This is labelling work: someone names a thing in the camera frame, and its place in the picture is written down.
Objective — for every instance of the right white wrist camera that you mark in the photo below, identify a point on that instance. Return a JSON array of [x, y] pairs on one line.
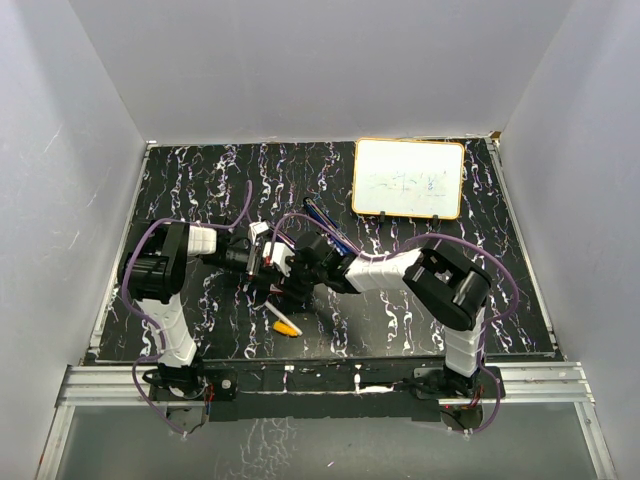
[[276, 255]]

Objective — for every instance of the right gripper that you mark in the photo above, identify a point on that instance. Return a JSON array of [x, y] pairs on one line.
[[291, 285]]

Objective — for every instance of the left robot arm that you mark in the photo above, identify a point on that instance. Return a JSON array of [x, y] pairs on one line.
[[152, 273]]

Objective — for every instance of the small whiteboard orange frame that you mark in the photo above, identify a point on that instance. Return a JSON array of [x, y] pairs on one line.
[[408, 178]]

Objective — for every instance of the yellow marker cap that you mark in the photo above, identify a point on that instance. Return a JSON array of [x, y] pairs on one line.
[[284, 329]]

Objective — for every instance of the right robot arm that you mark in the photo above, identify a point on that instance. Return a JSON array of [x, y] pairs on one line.
[[452, 287]]

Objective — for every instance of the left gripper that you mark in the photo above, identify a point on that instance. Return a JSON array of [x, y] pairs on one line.
[[254, 261]]

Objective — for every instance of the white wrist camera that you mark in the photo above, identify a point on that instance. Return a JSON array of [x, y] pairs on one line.
[[276, 255], [259, 234]]

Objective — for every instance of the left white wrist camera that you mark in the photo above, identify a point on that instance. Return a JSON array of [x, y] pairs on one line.
[[259, 234]]

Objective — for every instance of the white marker pen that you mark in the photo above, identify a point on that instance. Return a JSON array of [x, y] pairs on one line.
[[281, 316]]

